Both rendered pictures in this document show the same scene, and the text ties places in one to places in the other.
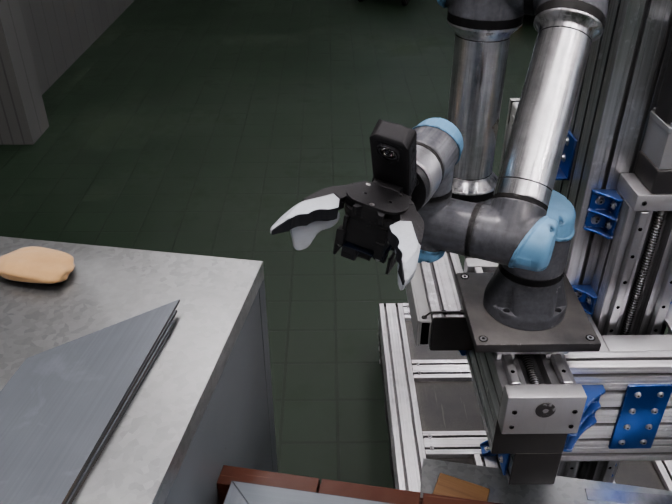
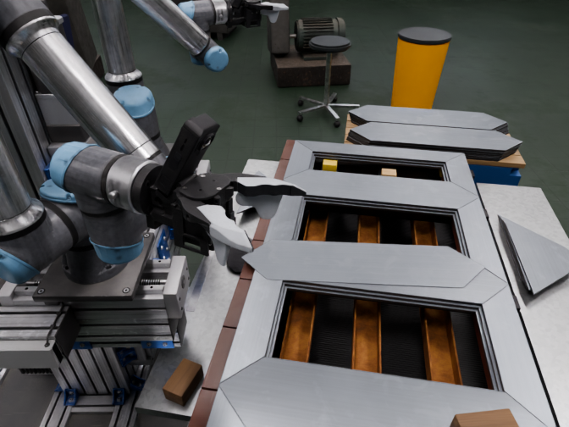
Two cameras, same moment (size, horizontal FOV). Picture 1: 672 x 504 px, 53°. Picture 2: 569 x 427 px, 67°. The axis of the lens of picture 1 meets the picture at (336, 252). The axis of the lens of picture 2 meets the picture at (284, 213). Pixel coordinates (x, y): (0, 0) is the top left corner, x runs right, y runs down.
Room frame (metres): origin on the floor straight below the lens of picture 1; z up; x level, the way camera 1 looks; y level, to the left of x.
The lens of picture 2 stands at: (0.57, 0.40, 1.76)
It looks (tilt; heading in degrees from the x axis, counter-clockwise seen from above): 37 degrees down; 270
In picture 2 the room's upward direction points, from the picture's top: straight up
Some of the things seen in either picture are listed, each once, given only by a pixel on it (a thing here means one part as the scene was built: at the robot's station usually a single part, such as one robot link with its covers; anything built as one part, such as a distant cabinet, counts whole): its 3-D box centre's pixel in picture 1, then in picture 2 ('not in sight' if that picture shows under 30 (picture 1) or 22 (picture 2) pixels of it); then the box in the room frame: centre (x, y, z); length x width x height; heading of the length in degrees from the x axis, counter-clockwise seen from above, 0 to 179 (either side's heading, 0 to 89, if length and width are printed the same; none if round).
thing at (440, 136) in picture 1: (427, 156); (96, 174); (0.84, -0.12, 1.43); 0.11 x 0.08 x 0.09; 155
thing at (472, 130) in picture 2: not in sight; (428, 130); (-0.13, -1.49, 0.82); 0.80 x 0.40 x 0.06; 171
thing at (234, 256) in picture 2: not in sight; (240, 253); (0.73, -0.75, 0.70); 0.20 x 0.10 x 0.03; 92
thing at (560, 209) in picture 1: (533, 229); (74, 207); (1.03, -0.35, 1.20); 0.13 x 0.12 x 0.14; 65
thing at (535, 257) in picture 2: not in sight; (542, 252); (-0.31, -0.68, 0.77); 0.45 x 0.20 x 0.04; 81
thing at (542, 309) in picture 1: (527, 284); (91, 246); (1.02, -0.36, 1.09); 0.15 x 0.15 x 0.10
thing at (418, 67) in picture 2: not in sight; (417, 74); (-0.67, -3.58, 0.36); 0.46 x 0.46 x 0.73
